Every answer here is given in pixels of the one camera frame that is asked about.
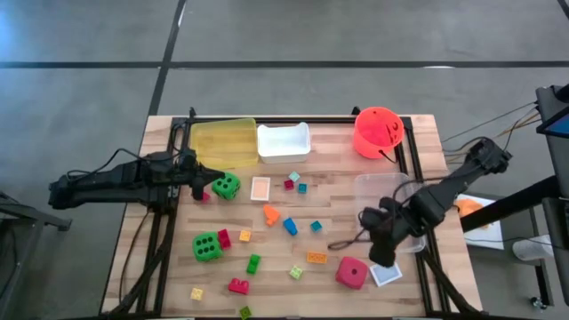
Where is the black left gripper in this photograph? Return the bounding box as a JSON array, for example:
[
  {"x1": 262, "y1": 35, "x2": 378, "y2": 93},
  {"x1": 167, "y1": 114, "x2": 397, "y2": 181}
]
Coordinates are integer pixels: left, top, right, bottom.
[{"x1": 175, "y1": 150, "x2": 226, "y2": 201}]

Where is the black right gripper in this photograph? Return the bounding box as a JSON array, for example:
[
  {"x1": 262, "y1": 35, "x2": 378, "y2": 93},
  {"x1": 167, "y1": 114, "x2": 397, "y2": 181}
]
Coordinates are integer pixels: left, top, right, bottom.
[{"x1": 358, "y1": 197, "x2": 410, "y2": 268}]

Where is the green foam die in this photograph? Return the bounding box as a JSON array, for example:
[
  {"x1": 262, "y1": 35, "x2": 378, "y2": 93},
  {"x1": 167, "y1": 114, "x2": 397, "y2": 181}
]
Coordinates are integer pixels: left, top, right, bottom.
[
  {"x1": 211, "y1": 172, "x2": 242, "y2": 201},
  {"x1": 191, "y1": 231, "x2": 224, "y2": 263}
]

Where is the red foam die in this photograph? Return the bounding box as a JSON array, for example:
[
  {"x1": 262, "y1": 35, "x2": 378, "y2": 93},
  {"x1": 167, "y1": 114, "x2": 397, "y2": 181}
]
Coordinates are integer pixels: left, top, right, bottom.
[{"x1": 334, "y1": 256, "x2": 370, "y2": 291}]

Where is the yellow translucent plastic bin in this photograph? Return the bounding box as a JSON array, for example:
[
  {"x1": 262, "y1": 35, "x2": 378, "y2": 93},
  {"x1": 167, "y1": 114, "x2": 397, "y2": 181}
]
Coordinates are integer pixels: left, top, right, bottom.
[{"x1": 189, "y1": 117, "x2": 260, "y2": 170}]

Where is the clear plastic bin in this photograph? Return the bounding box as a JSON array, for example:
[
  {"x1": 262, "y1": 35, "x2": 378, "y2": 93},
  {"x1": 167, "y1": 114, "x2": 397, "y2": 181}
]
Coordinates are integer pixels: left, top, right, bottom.
[{"x1": 354, "y1": 172, "x2": 428, "y2": 254}]

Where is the orange peg block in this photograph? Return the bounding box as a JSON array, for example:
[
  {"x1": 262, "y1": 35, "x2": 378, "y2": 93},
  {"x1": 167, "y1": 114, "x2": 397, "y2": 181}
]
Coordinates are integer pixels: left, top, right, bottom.
[{"x1": 262, "y1": 204, "x2": 282, "y2": 228}]

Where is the white plastic bin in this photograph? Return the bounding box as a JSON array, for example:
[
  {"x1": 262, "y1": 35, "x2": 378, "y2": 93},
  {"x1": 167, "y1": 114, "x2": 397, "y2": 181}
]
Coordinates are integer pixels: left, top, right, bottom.
[{"x1": 256, "y1": 122, "x2": 312, "y2": 164}]

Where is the green stepped brick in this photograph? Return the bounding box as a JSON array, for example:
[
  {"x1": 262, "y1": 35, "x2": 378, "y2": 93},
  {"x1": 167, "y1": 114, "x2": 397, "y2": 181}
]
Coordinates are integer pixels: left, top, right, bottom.
[{"x1": 246, "y1": 253, "x2": 262, "y2": 276}]

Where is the orange plastic toy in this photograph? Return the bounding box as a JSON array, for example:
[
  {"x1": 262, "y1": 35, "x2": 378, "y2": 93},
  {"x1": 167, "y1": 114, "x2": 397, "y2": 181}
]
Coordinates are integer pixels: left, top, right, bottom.
[{"x1": 455, "y1": 198, "x2": 490, "y2": 228}]

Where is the white paper sheet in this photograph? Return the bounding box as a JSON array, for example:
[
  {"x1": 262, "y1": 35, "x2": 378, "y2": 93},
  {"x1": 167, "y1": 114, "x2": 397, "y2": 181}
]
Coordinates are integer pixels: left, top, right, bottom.
[{"x1": 453, "y1": 193, "x2": 506, "y2": 251}]

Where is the red stepped brick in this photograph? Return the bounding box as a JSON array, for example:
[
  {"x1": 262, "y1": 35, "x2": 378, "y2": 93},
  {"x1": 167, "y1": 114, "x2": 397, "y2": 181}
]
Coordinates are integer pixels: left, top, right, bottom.
[{"x1": 228, "y1": 277, "x2": 251, "y2": 296}]

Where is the orange plastic bucket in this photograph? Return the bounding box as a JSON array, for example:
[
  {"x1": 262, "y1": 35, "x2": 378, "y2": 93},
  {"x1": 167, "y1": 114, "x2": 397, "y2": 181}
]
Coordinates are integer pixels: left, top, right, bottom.
[{"x1": 353, "y1": 106, "x2": 405, "y2": 160}]

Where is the white rounded object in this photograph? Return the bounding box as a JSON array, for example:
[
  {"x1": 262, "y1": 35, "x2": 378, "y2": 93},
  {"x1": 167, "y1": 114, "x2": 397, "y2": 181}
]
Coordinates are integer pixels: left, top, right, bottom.
[{"x1": 512, "y1": 234, "x2": 555, "y2": 262}]

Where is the black metal stand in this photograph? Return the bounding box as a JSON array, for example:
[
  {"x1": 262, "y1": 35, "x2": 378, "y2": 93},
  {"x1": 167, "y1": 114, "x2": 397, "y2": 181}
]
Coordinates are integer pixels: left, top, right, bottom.
[{"x1": 0, "y1": 190, "x2": 73, "y2": 312}]

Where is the black monitor cart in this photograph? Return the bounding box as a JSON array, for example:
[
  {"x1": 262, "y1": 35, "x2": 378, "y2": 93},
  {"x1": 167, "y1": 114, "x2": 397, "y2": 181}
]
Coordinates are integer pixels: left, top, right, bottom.
[{"x1": 460, "y1": 83, "x2": 569, "y2": 308}]

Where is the blue screen tablet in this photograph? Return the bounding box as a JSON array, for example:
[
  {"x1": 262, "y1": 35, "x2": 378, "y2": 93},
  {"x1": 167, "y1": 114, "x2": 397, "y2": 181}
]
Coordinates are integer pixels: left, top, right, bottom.
[{"x1": 536, "y1": 104, "x2": 569, "y2": 139}]

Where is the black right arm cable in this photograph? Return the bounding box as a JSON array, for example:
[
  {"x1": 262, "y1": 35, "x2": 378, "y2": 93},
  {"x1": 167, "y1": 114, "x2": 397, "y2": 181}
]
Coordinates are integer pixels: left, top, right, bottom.
[{"x1": 327, "y1": 238, "x2": 373, "y2": 251}]

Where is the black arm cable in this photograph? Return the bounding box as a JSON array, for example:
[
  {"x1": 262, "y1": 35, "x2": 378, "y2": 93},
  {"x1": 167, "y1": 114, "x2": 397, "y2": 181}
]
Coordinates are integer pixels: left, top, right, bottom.
[
  {"x1": 66, "y1": 148, "x2": 148, "y2": 179},
  {"x1": 327, "y1": 238, "x2": 373, "y2": 251}
]

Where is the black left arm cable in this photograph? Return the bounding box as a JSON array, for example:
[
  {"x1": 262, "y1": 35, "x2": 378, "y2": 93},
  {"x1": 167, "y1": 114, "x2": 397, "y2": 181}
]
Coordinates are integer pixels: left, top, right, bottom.
[{"x1": 66, "y1": 148, "x2": 148, "y2": 179}]

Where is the black aluminium rig frame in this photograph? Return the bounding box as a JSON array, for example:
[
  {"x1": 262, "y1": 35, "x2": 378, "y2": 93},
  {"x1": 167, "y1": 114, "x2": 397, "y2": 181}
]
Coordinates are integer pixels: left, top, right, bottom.
[{"x1": 106, "y1": 106, "x2": 485, "y2": 317}]

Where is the floor wire bundle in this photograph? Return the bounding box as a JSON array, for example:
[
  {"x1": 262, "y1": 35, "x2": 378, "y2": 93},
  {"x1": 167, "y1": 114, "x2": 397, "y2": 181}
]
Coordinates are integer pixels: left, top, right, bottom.
[{"x1": 442, "y1": 100, "x2": 541, "y2": 164}]

